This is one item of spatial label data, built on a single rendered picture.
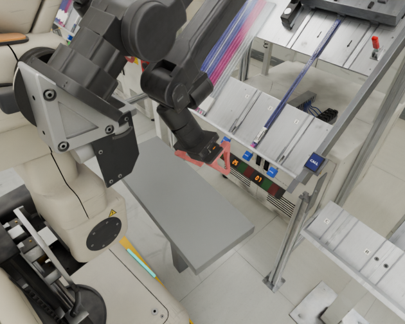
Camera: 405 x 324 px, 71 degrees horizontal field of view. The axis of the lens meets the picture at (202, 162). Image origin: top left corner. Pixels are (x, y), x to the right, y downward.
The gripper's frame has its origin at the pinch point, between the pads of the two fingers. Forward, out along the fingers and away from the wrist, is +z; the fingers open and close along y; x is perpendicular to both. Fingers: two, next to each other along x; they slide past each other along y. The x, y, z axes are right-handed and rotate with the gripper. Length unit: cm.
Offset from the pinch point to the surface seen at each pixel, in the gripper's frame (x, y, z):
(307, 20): -69, 12, 1
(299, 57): -206, 125, 99
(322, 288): -12, 5, 104
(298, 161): -25.7, -0.1, 26.2
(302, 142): -31.4, 0.7, 23.2
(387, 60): -59, -15, 13
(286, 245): -10, 9, 63
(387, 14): -67, -14, 4
